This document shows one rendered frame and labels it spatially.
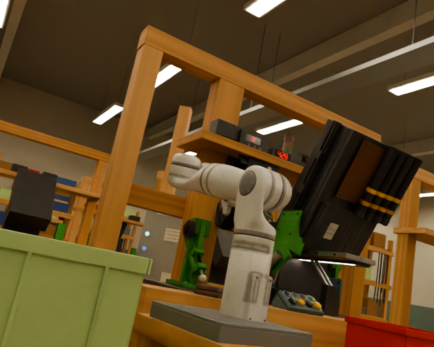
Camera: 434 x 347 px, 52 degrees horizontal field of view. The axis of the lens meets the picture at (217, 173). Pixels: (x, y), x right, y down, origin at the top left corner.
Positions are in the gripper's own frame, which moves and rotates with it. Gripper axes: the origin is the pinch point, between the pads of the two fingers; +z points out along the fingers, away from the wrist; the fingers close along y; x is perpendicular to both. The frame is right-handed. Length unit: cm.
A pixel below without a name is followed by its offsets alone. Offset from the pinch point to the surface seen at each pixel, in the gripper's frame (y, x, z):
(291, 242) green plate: -14.9, -4.2, 7.5
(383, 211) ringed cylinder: -4.5, -33.2, 34.0
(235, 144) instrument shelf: 26.2, -8.3, -19.3
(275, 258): -20.6, 2.0, 3.7
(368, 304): 354, 202, 514
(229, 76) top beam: 59, -23, -31
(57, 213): 496, 460, 34
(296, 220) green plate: -8.0, -10.1, 6.6
